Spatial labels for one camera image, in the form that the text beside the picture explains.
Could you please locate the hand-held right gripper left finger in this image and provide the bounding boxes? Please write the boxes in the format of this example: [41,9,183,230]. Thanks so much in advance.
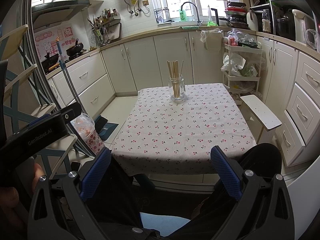
[27,147,112,240]

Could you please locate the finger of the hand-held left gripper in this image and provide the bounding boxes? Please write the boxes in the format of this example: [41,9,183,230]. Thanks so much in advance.
[27,113,55,130]
[51,102,83,125]

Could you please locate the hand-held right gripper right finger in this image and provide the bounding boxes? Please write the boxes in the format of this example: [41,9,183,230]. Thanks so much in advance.
[211,145,296,240]

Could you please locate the clear glass jar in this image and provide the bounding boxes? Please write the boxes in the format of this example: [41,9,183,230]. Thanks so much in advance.
[168,74,186,103]

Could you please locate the bundle of wooden chopsticks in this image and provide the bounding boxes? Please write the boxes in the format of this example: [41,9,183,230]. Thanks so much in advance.
[167,60,185,100]

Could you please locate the person's left hand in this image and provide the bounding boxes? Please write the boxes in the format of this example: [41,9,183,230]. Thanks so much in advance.
[0,162,47,227]

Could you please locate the clear plastic snack bag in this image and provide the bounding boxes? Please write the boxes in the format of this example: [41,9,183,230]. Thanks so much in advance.
[70,112,105,155]

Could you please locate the cream wide-drawer base cabinet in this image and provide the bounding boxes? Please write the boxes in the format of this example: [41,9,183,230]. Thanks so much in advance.
[47,52,117,113]

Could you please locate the person's left leg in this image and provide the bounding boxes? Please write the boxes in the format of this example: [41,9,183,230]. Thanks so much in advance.
[85,152,155,240]

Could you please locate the person's leg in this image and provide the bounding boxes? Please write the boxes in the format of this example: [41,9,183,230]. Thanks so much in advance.
[170,142,283,240]
[85,152,155,240]

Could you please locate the person's right leg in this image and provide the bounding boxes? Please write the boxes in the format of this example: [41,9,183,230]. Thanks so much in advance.
[170,142,283,240]

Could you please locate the dark floor mat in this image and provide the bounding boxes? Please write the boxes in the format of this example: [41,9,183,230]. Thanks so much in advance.
[94,115,119,142]

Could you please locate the black wok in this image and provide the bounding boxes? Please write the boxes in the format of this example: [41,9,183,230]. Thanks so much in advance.
[41,52,60,72]
[66,39,84,58]

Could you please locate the cherry print tablecloth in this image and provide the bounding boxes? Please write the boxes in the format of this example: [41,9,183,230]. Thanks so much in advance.
[111,83,258,175]

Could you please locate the white wooden stool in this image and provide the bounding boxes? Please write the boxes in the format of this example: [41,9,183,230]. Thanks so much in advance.
[239,94,283,145]

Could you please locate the light blue seat pad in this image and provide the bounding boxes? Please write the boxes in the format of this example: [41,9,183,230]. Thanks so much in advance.
[139,211,192,237]

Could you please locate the cream door base cabinet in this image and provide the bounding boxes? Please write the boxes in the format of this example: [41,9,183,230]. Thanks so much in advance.
[100,29,225,98]

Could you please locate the wooden folding rack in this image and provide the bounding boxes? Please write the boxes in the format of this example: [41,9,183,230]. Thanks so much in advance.
[0,24,78,180]

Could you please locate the grey range hood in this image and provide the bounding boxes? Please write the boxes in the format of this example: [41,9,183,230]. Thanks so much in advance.
[31,0,92,30]

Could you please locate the green vegetable bag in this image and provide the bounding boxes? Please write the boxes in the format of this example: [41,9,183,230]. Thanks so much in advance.
[240,64,258,78]

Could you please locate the cream narrow-drawer base cabinet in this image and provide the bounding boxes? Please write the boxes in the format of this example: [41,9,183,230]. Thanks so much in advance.
[256,34,320,168]

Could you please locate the white plastic bag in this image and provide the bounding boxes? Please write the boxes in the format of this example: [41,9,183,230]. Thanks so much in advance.
[221,52,247,77]

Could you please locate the white rolling cart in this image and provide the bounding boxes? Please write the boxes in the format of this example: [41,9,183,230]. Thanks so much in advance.
[221,29,264,103]

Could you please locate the cream hanging waste bin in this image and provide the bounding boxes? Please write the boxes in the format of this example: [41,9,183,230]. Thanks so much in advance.
[200,29,224,52]

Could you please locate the clear plastic bag bundle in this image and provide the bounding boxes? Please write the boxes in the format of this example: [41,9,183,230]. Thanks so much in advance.
[224,29,259,48]

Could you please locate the white plastic jug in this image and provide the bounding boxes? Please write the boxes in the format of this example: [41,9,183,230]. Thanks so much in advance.
[246,12,259,32]

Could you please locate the dark bottle white label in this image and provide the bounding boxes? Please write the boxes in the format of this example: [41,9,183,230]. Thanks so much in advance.
[261,10,272,33]

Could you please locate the black tap dispenser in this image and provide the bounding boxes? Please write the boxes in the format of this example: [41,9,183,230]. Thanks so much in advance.
[211,8,220,27]

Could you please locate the curved sink faucet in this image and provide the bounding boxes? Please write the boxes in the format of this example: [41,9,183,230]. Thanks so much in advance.
[180,2,203,27]

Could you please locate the black rice cooker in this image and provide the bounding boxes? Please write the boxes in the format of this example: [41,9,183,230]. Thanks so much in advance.
[275,10,297,40]

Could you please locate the stack of pans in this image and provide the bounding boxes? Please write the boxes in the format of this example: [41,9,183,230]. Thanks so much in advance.
[216,0,250,29]

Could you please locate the crumpled clear plastic bag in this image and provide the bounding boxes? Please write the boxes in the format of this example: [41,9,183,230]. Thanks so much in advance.
[305,29,320,50]

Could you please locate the white electric water pot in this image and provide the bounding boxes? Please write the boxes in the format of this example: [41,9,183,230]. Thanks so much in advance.
[292,9,317,43]

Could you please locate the white counter shelf rack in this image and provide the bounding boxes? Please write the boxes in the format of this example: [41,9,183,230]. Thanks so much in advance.
[249,0,318,43]

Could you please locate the pink red wall poster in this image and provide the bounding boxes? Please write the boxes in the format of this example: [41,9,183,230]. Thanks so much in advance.
[34,26,75,64]

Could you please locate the wall utensil rack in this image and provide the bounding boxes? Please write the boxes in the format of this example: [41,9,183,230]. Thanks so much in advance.
[87,8,122,47]

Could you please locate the grey door frame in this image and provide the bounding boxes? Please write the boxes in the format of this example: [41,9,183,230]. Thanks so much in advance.
[21,0,95,155]

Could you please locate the water heater hoses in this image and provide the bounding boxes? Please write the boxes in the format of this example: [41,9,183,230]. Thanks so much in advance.
[124,0,150,15]

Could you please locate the wire sink caddy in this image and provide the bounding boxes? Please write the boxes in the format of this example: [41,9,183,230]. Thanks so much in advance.
[154,7,170,24]

